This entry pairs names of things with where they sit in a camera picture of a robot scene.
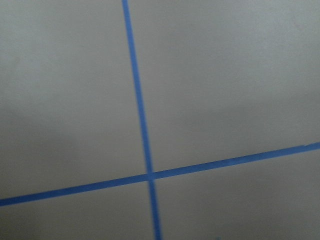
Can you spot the blue tape grid lines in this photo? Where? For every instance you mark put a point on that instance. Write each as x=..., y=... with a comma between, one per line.
x=150, y=176

